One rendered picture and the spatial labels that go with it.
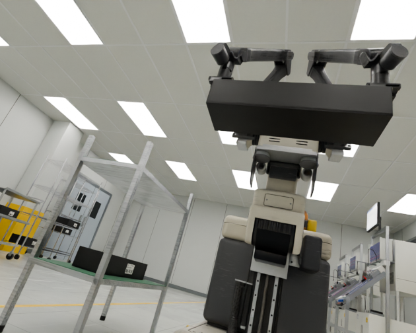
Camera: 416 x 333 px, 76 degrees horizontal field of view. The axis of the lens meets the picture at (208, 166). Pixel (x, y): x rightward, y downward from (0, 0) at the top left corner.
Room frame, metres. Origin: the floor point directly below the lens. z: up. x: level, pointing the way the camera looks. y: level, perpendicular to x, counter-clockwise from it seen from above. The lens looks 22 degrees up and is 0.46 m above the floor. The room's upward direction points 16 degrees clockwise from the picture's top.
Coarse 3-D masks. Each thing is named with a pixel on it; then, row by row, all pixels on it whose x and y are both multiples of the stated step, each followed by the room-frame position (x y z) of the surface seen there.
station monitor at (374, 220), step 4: (376, 204) 4.02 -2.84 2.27; (372, 208) 4.22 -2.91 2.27; (376, 208) 4.02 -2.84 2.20; (368, 212) 4.44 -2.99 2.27; (372, 212) 4.22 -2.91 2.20; (376, 212) 4.02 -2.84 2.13; (368, 216) 4.43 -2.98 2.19; (372, 216) 4.21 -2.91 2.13; (376, 216) 4.02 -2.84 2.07; (368, 220) 4.43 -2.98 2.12; (372, 220) 4.21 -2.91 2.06; (376, 220) 4.01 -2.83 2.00; (380, 220) 4.20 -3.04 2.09; (368, 224) 4.42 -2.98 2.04; (372, 224) 4.21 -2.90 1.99; (376, 224) 4.02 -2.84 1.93; (380, 224) 4.21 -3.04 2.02; (368, 228) 4.42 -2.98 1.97; (372, 228) 4.24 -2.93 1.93; (380, 228) 4.21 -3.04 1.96; (368, 232) 4.50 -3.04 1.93
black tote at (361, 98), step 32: (224, 96) 0.77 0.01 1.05; (256, 96) 0.73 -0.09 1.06; (288, 96) 0.70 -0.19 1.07; (320, 96) 0.67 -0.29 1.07; (352, 96) 0.64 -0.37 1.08; (384, 96) 0.61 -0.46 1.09; (224, 128) 0.91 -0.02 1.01; (256, 128) 0.85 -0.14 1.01; (288, 128) 0.80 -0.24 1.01; (320, 128) 0.75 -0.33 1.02; (352, 128) 0.71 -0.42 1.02; (384, 128) 0.67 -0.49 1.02
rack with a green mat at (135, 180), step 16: (80, 160) 1.56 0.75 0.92; (96, 160) 1.52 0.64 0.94; (144, 160) 1.41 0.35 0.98; (112, 176) 1.73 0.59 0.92; (128, 176) 1.62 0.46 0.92; (144, 176) 1.53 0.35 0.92; (64, 192) 1.56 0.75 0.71; (128, 192) 1.42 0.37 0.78; (144, 192) 1.92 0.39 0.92; (160, 192) 1.79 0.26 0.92; (128, 208) 1.43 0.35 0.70; (144, 208) 2.40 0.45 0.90; (160, 208) 2.32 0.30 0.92; (176, 208) 2.14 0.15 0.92; (48, 224) 1.56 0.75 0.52; (112, 240) 1.42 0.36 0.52; (128, 240) 2.38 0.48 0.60; (176, 240) 2.24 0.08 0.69; (32, 256) 1.56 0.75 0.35; (64, 272) 1.48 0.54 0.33; (80, 272) 1.45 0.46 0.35; (96, 272) 1.42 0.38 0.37; (16, 288) 1.56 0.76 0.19; (96, 288) 1.42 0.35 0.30; (112, 288) 2.38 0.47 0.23; (144, 288) 1.89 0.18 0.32; (160, 288) 2.14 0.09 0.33; (160, 304) 2.23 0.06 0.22; (0, 320) 1.56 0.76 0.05; (80, 320) 1.42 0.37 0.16
